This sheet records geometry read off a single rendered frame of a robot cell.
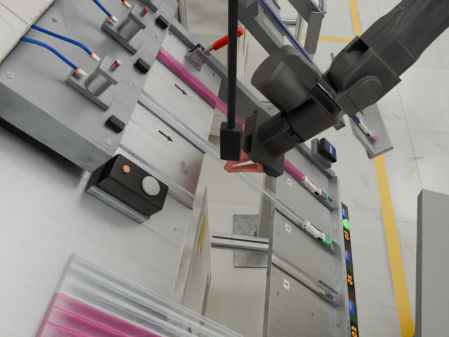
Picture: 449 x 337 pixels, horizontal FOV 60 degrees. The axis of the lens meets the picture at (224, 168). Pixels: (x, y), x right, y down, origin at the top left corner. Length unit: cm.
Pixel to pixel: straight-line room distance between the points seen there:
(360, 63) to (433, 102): 205
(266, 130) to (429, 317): 60
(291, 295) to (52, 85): 48
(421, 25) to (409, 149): 169
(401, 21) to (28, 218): 46
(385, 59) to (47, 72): 38
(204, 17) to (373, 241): 118
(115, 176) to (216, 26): 130
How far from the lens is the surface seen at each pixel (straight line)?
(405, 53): 54
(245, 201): 179
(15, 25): 44
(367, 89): 52
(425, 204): 117
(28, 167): 45
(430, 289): 104
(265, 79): 50
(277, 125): 56
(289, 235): 74
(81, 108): 44
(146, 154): 55
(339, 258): 84
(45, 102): 42
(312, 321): 73
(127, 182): 45
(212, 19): 173
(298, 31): 242
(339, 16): 319
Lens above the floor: 145
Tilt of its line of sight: 49 degrees down
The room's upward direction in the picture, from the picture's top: straight up
